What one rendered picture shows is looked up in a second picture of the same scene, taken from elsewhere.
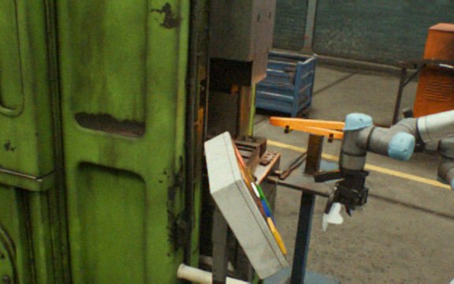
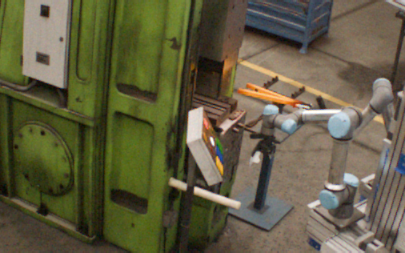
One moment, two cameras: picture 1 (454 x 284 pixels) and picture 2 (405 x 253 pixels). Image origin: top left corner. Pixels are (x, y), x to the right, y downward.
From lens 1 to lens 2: 2.51 m
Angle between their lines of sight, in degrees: 9
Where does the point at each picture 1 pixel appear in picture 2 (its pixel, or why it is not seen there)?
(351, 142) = (266, 121)
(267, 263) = (212, 178)
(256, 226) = (207, 159)
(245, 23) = (220, 41)
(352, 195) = (265, 148)
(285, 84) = (298, 13)
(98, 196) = (124, 132)
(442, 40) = not seen: outside the picture
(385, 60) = not seen: outside the picture
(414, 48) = not seen: outside the picture
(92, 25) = (131, 37)
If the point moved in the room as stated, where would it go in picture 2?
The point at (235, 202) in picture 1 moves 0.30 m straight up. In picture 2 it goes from (198, 148) to (204, 94)
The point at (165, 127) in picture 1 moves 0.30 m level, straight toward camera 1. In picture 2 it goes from (167, 99) to (166, 126)
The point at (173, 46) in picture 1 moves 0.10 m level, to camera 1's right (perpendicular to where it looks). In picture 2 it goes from (176, 58) to (194, 61)
